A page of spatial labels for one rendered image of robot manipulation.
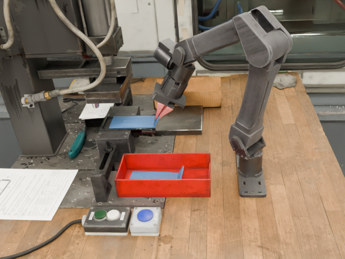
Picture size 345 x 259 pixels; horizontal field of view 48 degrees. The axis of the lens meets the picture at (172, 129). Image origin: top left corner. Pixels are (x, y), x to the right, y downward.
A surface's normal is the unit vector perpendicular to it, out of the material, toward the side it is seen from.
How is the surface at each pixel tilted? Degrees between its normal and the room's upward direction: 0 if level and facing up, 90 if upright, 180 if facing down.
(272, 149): 0
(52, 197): 1
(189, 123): 0
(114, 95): 90
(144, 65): 90
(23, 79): 90
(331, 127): 90
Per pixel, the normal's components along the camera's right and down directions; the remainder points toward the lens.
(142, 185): -0.09, 0.53
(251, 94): -0.75, 0.39
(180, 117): -0.08, -0.84
